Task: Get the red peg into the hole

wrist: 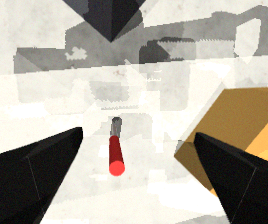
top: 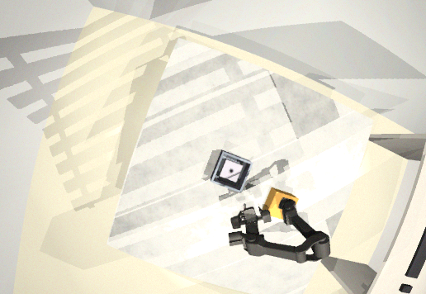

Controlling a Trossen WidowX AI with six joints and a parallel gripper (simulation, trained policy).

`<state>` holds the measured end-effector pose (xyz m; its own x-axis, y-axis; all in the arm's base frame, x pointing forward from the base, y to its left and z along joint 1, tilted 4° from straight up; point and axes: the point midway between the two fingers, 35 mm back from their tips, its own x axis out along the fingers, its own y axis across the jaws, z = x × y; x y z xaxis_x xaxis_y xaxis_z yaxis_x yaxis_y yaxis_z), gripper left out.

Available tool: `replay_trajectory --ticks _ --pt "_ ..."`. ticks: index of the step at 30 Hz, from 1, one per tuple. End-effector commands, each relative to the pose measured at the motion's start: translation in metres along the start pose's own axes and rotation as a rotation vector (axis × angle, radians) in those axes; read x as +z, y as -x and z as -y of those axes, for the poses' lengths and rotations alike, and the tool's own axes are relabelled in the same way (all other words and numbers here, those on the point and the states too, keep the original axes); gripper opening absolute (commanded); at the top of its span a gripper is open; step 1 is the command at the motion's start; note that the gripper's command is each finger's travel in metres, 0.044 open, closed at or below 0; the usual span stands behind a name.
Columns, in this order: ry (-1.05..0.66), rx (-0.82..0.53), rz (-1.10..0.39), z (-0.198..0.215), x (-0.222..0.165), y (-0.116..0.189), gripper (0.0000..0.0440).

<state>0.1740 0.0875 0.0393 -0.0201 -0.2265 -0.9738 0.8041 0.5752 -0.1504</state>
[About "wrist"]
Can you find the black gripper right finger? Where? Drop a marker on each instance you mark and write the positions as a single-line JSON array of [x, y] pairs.
[[239, 179]]

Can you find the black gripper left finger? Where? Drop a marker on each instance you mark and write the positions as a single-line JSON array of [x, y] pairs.
[[30, 176]]

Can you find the red peg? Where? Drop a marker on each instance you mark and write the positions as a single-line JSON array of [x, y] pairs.
[[116, 163]]

